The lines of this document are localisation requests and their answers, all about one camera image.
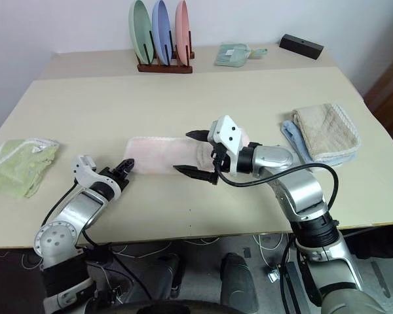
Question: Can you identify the wide dark curved shape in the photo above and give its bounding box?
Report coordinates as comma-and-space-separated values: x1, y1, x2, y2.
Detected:
107, 298, 224, 314

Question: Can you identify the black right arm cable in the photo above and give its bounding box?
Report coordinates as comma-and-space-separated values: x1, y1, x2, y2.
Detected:
214, 163, 340, 213

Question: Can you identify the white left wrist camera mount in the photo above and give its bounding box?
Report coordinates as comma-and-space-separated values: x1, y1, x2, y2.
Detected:
71, 154, 121, 201

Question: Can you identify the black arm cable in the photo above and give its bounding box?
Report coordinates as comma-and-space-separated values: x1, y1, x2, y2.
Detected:
41, 183, 155, 302
214, 163, 340, 213

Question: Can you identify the blue plate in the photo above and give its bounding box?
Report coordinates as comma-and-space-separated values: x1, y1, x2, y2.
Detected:
151, 0, 173, 65

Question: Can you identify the brown wooden plate rack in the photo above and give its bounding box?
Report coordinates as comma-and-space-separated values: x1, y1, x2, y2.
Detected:
136, 31, 196, 75

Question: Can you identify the beige folded towel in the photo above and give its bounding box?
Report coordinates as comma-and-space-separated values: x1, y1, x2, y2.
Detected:
291, 103, 362, 163

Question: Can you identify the white floor cable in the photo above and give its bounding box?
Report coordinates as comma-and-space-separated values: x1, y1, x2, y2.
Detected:
111, 237, 221, 260
251, 232, 293, 273

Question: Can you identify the dark rounded shape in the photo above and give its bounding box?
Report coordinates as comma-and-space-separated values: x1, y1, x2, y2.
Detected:
143, 253, 186, 300
219, 252, 260, 314

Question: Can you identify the light blue folded towel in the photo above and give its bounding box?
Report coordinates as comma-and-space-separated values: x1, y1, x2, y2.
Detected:
280, 120, 361, 169

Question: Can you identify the pink plate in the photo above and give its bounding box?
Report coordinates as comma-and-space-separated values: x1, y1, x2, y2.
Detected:
174, 0, 192, 63

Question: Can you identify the black rectangular box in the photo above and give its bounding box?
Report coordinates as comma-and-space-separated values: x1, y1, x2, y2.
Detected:
278, 33, 325, 61

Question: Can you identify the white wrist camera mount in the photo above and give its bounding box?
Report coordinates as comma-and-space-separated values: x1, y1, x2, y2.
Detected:
71, 154, 121, 201
208, 114, 246, 177

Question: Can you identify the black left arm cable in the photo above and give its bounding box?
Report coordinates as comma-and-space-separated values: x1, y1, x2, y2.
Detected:
41, 183, 155, 302

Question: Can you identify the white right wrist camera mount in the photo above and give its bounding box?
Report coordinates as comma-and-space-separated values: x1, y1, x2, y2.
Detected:
208, 114, 246, 177

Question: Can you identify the pink towel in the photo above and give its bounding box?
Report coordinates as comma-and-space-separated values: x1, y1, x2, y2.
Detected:
123, 129, 250, 176

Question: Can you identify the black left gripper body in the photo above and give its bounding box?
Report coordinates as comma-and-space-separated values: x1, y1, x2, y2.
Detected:
99, 166, 124, 194

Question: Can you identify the light green towel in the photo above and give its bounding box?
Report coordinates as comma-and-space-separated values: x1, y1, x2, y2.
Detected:
0, 138, 61, 200

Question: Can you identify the teal folded cloth with label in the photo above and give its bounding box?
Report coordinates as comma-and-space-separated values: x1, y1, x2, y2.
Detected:
214, 42, 252, 68

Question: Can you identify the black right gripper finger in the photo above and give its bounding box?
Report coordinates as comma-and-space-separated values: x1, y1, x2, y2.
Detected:
185, 129, 211, 143
172, 165, 219, 186

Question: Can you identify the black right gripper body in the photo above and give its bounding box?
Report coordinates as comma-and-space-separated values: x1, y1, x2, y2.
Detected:
210, 143, 233, 184

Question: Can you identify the green plate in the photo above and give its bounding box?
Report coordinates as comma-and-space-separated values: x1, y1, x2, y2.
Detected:
128, 0, 156, 65

